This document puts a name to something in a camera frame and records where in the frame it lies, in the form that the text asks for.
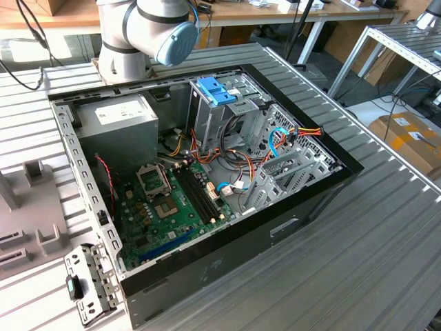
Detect grey metal disk bay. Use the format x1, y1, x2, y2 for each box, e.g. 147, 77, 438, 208
240, 148, 344, 217

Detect black RAM slot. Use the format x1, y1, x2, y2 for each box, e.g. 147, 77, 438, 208
182, 160, 227, 221
173, 163, 216, 224

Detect grey metal drive cage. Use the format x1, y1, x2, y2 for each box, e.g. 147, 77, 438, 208
187, 74, 273, 156

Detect CPU socket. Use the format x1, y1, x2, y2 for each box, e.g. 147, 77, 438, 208
151, 194, 182, 221

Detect blue plastic bay latch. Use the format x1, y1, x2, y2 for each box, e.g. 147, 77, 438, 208
196, 77, 238, 107

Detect metal socket cover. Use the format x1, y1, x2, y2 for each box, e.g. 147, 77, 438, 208
136, 164, 173, 203

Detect black open PC case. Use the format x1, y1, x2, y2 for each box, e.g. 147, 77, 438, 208
47, 63, 365, 330

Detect green motherboard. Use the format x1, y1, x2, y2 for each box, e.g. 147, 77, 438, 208
115, 160, 238, 273

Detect blue expansion slot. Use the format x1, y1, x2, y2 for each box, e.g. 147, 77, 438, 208
137, 229, 196, 265

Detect grey power supply unit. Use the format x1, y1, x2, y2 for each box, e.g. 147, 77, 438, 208
74, 94, 160, 180

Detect long wooden desk white legs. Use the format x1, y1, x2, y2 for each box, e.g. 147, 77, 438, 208
199, 0, 411, 66

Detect black stand pole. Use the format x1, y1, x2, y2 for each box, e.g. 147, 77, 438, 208
284, 0, 316, 68

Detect cardboard box white labels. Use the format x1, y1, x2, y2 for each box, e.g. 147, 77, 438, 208
367, 110, 441, 180

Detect grey parts rack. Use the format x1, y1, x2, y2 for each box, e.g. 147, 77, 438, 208
0, 159, 75, 282

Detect black latch teal sticker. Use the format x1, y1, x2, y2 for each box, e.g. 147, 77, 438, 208
65, 275, 85, 301

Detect black electronic box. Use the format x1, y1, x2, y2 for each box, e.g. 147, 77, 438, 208
406, 84, 441, 110

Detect orange yellow wire bundle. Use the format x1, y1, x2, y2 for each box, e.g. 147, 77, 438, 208
156, 127, 263, 183

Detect blue wire white connector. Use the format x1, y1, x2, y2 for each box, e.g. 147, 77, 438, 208
216, 181, 248, 198

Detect blue data wire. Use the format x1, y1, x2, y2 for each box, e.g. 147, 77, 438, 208
267, 127, 290, 163

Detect multicolour power wire black plug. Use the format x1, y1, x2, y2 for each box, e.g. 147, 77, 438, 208
285, 126, 325, 139

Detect red twisted fan wire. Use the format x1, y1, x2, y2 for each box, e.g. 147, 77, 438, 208
94, 154, 117, 218

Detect aluminium frame slat table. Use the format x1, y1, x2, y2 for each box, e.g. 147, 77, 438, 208
327, 23, 441, 104

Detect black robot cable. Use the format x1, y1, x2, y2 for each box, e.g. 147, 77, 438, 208
0, 0, 65, 91

